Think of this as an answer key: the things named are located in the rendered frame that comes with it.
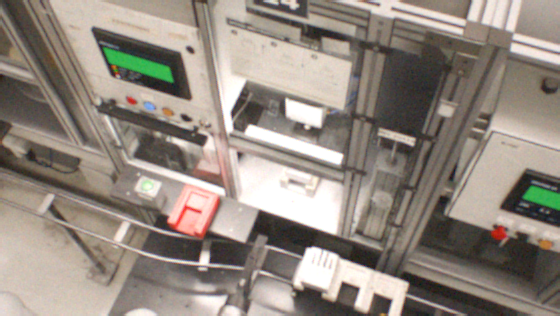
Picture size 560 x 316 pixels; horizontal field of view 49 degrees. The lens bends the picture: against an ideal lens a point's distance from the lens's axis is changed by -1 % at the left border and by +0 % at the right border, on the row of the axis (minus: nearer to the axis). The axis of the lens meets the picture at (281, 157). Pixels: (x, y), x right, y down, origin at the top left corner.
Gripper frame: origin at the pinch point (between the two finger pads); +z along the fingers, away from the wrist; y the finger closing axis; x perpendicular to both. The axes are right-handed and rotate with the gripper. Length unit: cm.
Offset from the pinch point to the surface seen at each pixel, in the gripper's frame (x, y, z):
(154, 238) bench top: 49, -44, 4
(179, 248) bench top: 38, -45, 4
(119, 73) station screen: 46, 46, 18
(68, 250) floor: 112, -112, 2
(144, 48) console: 36, 59, 19
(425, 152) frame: -38, 48, 21
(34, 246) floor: 130, -112, -2
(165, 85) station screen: 32, 47, 18
